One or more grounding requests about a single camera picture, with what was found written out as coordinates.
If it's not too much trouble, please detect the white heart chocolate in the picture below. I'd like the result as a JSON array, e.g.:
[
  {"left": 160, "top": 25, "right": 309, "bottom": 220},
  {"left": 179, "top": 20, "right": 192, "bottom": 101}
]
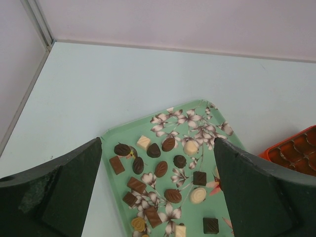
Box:
[{"left": 184, "top": 140, "right": 199, "bottom": 156}]

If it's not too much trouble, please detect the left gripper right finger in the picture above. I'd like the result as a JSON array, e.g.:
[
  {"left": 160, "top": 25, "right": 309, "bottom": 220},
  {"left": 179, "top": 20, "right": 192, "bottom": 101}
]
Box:
[{"left": 214, "top": 138, "right": 316, "bottom": 237}]

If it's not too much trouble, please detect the dark square chocolate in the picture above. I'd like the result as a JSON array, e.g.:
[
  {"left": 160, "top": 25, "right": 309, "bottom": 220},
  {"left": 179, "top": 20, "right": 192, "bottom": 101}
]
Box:
[{"left": 193, "top": 171, "right": 207, "bottom": 186}]

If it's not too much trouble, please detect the green floral tray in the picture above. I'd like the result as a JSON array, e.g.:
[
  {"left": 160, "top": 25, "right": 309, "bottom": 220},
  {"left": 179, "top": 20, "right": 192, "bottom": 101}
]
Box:
[{"left": 101, "top": 100, "right": 241, "bottom": 237}]

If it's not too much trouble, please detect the white swirl oval chocolate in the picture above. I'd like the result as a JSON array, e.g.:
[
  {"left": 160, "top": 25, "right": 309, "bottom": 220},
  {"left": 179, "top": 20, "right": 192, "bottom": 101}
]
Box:
[{"left": 190, "top": 187, "right": 206, "bottom": 204}]

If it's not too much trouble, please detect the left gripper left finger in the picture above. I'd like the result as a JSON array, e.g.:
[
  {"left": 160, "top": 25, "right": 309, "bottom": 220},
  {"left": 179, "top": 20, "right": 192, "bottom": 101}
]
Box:
[{"left": 0, "top": 137, "right": 102, "bottom": 237}]

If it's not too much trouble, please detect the dark heart chocolate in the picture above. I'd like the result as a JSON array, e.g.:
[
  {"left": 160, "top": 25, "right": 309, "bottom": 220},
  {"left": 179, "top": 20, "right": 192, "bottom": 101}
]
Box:
[{"left": 173, "top": 155, "right": 187, "bottom": 168}]

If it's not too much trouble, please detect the orange chocolate box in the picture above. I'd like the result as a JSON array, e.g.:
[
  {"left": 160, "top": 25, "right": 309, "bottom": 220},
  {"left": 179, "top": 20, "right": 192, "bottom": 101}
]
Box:
[{"left": 259, "top": 125, "right": 316, "bottom": 176}]

